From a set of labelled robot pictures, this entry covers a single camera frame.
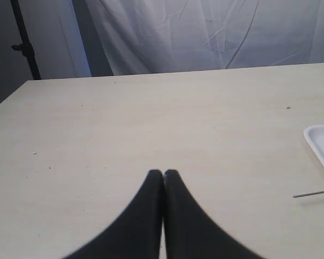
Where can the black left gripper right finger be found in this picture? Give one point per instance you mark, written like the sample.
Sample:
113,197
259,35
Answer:
189,231

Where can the metal skewer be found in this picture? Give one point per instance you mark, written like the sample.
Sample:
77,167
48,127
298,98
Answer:
308,194

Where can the black stand pole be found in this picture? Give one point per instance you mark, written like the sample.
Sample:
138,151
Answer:
25,47

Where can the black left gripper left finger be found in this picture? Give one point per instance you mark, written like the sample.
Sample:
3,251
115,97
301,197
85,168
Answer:
136,232

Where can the white backdrop cloth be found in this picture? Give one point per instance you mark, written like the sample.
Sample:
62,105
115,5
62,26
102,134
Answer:
106,38

